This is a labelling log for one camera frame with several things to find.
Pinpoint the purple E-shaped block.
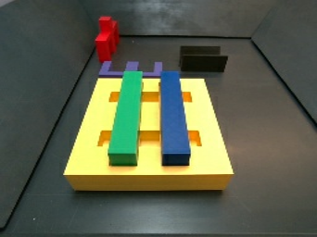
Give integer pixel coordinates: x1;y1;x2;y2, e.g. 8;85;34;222
99;61;163;78

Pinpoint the black angle fixture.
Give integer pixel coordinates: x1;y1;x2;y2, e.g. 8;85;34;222
179;45;228;72

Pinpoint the yellow slotted board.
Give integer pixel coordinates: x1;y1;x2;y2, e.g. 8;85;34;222
64;79;233;191

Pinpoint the blue long bar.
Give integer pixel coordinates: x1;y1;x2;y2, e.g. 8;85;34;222
159;71;191;166

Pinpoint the green long bar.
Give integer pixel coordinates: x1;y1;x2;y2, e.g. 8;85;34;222
108;71;142;166

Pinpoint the red E-shaped block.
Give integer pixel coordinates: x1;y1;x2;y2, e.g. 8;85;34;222
95;16;119;62

